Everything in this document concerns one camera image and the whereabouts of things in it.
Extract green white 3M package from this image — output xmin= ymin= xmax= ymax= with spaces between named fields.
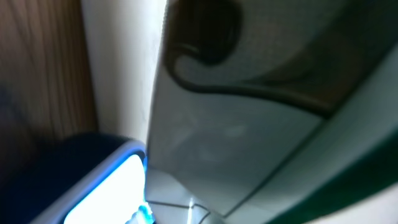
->
xmin=146 ymin=0 xmax=397 ymax=223

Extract white barcode scanner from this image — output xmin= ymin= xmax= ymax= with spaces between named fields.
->
xmin=1 ymin=133 xmax=155 ymax=223

